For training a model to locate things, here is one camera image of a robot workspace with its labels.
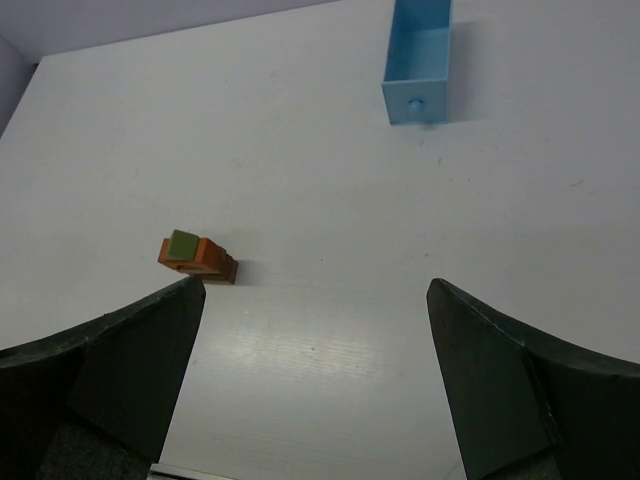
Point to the blue rectangular box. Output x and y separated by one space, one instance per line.
416 77

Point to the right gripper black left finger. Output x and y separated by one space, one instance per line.
95 401

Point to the green triangular block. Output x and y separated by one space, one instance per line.
182 246

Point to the light brown rectangular block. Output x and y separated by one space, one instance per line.
208 265

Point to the orange arch block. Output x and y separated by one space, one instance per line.
205 248

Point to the dark red cube block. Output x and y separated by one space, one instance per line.
231 268

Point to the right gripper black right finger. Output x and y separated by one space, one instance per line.
526 404

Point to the brown wood block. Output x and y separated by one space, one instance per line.
218 280

